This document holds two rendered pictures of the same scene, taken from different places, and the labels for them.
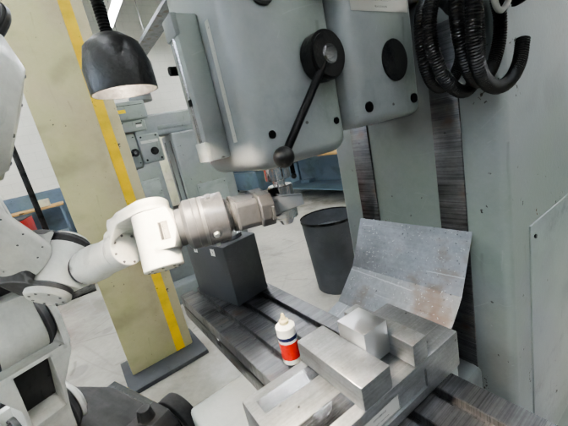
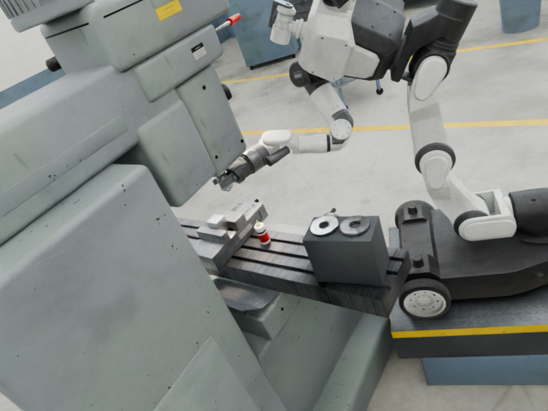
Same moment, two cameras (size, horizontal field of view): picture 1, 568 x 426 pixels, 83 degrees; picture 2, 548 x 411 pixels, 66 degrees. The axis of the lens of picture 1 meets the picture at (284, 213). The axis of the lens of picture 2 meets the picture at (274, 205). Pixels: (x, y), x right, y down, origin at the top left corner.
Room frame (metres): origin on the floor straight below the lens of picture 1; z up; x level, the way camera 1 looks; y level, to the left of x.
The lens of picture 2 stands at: (1.95, -0.16, 1.90)
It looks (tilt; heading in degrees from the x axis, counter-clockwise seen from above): 32 degrees down; 168
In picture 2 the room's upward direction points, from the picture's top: 22 degrees counter-clockwise
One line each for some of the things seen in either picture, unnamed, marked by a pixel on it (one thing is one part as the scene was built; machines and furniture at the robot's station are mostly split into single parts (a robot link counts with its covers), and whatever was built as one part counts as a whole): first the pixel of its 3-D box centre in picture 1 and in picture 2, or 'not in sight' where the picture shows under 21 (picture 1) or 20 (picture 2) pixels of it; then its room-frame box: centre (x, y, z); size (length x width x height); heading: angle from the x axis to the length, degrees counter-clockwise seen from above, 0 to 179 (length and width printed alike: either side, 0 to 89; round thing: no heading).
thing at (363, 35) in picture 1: (335, 62); (155, 153); (0.69, -0.17, 1.47); 0.24 x 0.19 x 0.26; 33
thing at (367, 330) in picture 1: (363, 335); (218, 224); (0.46, -0.09, 1.01); 0.06 x 0.05 x 0.06; 31
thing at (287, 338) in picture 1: (287, 336); (261, 231); (0.58, 0.05, 0.96); 0.04 x 0.04 x 0.11
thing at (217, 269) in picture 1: (225, 261); (346, 248); (0.96, 0.22, 1.00); 0.22 x 0.12 x 0.20; 43
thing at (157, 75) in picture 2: not in sight; (156, 65); (0.61, -0.04, 1.68); 0.34 x 0.24 x 0.10; 123
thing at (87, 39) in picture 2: not in sight; (142, 16); (0.60, -0.02, 1.81); 0.47 x 0.26 x 0.16; 123
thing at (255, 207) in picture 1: (236, 214); (243, 166); (0.56, 0.09, 1.24); 0.13 x 0.12 x 0.10; 14
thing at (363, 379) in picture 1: (341, 362); (227, 218); (0.43, -0.04, 0.99); 0.15 x 0.06 x 0.04; 31
